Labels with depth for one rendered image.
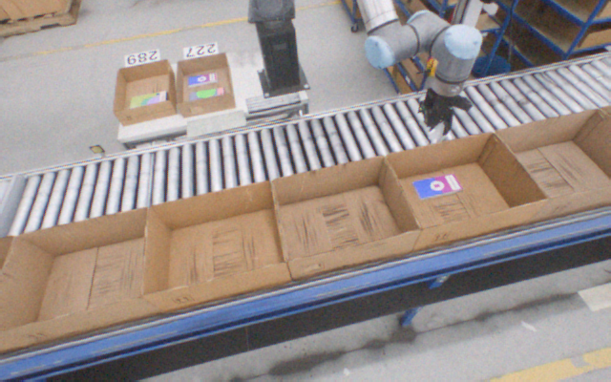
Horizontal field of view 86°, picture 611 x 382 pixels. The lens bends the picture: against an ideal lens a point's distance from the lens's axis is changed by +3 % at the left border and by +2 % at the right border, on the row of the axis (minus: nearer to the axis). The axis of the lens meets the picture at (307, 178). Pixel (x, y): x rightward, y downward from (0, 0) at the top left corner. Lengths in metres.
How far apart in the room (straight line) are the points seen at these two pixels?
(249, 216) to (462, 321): 1.33
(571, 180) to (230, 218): 1.23
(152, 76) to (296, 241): 1.46
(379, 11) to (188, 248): 0.93
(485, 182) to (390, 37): 0.66
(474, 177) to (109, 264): 1.33
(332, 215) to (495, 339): 1.23
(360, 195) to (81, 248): 0.99
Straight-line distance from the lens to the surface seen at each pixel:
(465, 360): 2.02
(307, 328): 1.30
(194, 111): 1.82
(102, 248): 1.36
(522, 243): 1.24
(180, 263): 1.19
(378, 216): 1.17
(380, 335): 1.94
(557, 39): 2.98
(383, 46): 0.94
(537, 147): 1.55
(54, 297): 1.36
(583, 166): 1.57
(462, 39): 0.97
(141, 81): 2.22
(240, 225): 1.18
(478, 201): 1.29
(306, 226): 1.14
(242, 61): 2.14
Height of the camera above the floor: 1.89
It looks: 53 degrees down
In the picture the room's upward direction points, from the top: 6 degrees counter-clockwise
